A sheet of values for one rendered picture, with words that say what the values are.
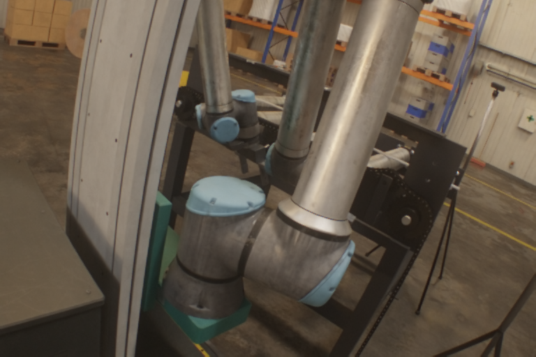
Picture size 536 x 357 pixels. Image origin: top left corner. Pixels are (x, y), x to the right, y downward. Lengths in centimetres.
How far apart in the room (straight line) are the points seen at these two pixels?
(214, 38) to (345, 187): 61
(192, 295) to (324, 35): 60
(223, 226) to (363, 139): 30
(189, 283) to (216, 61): 62
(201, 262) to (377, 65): 49
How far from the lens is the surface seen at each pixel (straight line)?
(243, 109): 129
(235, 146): 133
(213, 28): 107
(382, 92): 65
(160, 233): 78
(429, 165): 133
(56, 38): 862
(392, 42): 66
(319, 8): 76
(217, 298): 78
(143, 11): 67
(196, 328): 80
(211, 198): 68
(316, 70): 81
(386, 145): 234
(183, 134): 191
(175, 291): 80
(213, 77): 110
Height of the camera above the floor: 129
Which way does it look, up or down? 19 degrees down
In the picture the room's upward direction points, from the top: 17 degrees clockwise
